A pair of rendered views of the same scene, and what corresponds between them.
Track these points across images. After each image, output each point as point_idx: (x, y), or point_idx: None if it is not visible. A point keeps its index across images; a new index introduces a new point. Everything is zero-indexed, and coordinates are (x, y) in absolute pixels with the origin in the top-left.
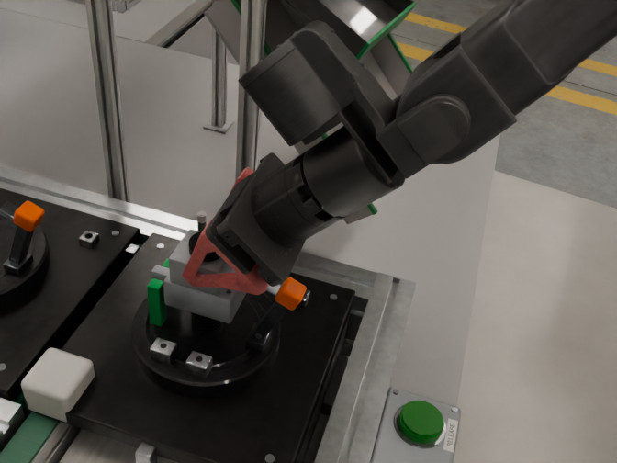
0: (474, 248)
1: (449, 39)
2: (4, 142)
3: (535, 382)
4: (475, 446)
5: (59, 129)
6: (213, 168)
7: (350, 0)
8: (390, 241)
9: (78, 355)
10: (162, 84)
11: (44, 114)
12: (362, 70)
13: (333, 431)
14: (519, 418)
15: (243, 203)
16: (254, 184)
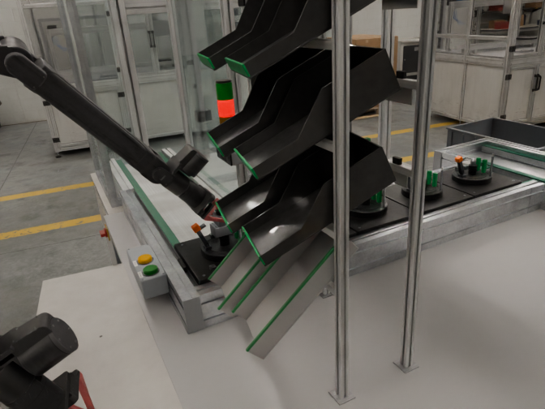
0: (186, 403)
1: (160, 159)
2: (434, 285)
3: (121, 358)
4: (137, 324)
5: (439, 303)
6: (357, 340)
7: (247, 209)
8: (232, 372)
9: None
10: (487, 363)
11: (461, 303)
12: (178, 160)
13: (173, 259)
14: (123, 342)
15: (202, 187)
16: (205, 190)
